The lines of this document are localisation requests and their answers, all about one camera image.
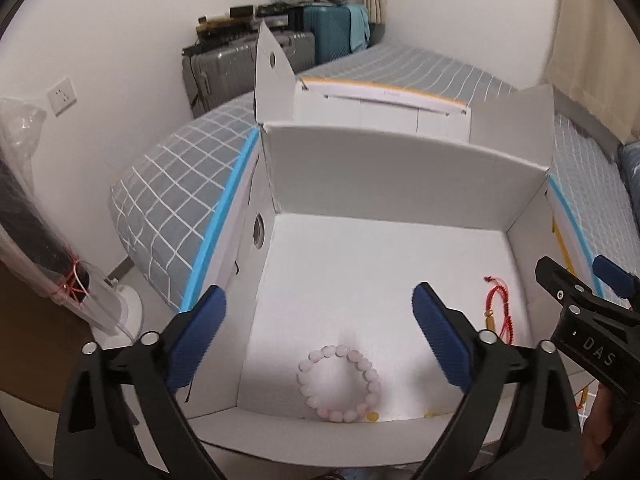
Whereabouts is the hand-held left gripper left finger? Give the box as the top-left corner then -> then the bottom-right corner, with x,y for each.
52,284 -> 228,480

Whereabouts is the blue patterned pillow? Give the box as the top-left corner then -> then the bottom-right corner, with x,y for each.
617,140 -> 640,242

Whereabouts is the light blue cloth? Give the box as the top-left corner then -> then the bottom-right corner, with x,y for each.
345,5 -> 372,53

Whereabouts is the printed cardboard box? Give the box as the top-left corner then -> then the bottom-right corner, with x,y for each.
180,20 -> 608,466

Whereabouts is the bed with grey checked sheet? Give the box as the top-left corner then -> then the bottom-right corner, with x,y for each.
109,42 -> 640,316

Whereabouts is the pink bead bracelet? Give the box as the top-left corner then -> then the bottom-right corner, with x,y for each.
297,344 -> 382,423

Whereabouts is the white wall socket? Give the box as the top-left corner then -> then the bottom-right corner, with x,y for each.
47,77 -> 77,116

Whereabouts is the red cord bracelet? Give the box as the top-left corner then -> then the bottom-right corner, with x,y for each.
482,275 -> 508,333

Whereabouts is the plastic-wrapped standing fan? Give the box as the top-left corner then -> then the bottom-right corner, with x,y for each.
0,97 -> 146,347

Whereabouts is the person's right hand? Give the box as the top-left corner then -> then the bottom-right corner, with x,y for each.
582,385 -> 622,467

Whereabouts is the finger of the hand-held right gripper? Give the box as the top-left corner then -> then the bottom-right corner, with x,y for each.
592,254 -> 640,307
535,256 -> 602,314

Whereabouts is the pile of dark items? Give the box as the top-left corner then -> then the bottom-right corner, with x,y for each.
196,4 -> 292,42

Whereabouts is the teal suitcase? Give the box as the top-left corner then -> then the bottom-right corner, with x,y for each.
302,4 -> 371,66

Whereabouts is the grey suitcase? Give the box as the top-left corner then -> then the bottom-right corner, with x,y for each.
181,30 -> 317,118

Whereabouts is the beige window curtain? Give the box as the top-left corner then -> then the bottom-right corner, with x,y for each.
547,0 -> 640,142

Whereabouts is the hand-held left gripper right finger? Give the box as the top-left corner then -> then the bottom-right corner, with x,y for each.
411,281 -> 586,480

